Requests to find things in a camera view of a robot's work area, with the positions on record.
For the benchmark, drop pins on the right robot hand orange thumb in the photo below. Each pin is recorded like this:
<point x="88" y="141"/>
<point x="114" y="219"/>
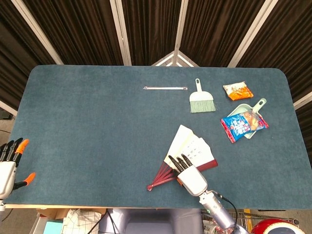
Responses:
<point x="192" y="180"/>

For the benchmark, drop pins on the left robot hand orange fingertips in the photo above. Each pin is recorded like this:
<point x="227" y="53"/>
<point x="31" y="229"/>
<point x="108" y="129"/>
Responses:
<point x="6" y="175"/>

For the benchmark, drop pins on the paper fan with red ribs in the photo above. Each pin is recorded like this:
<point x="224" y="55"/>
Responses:
<point x="185" y="141"/>

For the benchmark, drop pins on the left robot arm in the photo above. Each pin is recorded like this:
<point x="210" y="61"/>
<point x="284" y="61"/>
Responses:
<point x="2" y="206"/>

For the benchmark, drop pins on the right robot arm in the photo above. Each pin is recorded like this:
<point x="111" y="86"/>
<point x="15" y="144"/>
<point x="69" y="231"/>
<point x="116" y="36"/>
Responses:
<point x="217" y="210"/>

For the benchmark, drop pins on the grey-purple robot torso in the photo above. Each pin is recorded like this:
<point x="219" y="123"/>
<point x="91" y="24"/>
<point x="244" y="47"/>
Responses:
<point x="151" y="223"/>

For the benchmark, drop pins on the cardboard box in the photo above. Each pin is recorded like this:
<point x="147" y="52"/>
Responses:
<point x="56" y="213"/>

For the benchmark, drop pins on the teal box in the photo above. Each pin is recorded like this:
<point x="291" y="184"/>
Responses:
<point x="53" y="228"/>

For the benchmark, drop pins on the blue snack packet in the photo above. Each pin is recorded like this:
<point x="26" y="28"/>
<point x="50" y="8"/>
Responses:
<point x="240" y="126"/>

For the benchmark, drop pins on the green hand broom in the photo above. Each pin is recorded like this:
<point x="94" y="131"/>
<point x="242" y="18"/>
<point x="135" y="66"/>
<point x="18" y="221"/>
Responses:
<point x="202" y="101"/>

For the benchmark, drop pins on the green plastic dustpan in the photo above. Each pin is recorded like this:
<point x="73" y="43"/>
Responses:
<point x="240" y="108"/>

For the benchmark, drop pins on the white checkered cloth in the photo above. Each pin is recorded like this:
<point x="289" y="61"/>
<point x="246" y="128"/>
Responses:
<point x="80" y="223"/>

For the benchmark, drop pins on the red and white ball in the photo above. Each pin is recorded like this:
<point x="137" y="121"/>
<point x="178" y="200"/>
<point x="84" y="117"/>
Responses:
<point x="275" y="226"/>

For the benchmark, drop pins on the silver metal strip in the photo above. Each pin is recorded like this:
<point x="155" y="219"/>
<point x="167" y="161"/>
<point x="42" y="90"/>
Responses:
<point x="165" y="88"/>

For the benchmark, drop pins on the blue felt table cover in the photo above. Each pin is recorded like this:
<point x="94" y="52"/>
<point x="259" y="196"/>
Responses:
<point x="97" y="136"/>

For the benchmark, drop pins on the orange snack packet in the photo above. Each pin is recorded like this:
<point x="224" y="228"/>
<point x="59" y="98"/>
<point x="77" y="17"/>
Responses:
<point x="237" y="91"/>

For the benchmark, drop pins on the dark brown pleated curtain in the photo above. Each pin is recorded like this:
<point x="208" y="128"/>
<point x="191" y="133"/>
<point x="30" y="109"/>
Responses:
<point x="156" y="29"/>

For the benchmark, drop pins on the white triangular frame brace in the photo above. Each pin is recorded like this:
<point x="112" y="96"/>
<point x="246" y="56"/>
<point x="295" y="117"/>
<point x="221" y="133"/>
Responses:
<point x="175" y="59"/>

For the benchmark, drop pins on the white slotted metal rail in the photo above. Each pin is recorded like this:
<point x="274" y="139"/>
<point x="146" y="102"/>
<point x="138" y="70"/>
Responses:
<point x="253" y="31"/>
<point x="36" y="30"/>
<point x="181" y="26"/>
<point x="120" y="31"/>

